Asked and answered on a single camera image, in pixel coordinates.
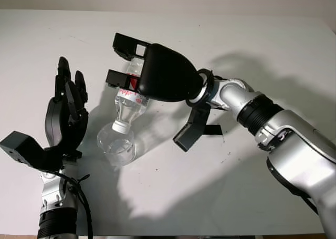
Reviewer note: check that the clear plastic water bottle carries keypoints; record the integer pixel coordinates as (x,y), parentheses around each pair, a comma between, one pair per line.
(128,105)

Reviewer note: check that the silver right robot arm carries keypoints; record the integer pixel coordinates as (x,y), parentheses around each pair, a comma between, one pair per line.
(283,134)

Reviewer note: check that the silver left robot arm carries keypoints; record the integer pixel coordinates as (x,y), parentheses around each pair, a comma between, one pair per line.
(56,197)

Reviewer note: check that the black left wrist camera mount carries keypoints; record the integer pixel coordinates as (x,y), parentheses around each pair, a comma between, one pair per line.
(23,152)

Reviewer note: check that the clear plastic cup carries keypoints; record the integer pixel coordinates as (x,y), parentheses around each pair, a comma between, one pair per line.
(118,149)

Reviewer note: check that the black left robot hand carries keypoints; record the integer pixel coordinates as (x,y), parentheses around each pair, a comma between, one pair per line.
(61,123)

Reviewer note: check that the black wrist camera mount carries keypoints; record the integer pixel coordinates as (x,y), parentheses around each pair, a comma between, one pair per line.
(23,152)
(191,128)

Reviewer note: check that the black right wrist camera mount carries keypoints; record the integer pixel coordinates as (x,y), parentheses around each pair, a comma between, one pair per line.
(191,128)

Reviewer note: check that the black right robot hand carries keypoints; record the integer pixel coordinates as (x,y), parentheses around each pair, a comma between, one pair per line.
(168,73)

